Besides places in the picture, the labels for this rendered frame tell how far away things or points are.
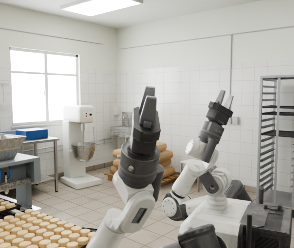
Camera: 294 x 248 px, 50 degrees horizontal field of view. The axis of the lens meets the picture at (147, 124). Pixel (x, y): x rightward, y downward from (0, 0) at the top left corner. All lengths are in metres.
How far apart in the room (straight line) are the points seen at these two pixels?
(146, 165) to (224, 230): 0.33
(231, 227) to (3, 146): 1.49
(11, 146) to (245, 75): 4.07
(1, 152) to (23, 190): 0.35
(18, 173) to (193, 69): 4.24
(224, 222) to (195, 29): 5.17
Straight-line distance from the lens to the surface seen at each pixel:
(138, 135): 0.62
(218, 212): 0.99
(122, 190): 0.75
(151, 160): 0.68
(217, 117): 1.28
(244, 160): 5.46
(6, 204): 2.13
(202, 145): 1.27
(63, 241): 1.56
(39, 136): 5.32
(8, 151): 2.10
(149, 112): 0.63
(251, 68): 5.33
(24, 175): 2.22
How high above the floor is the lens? 1.58
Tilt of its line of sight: 5 degrees down
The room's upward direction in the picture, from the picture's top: straight up
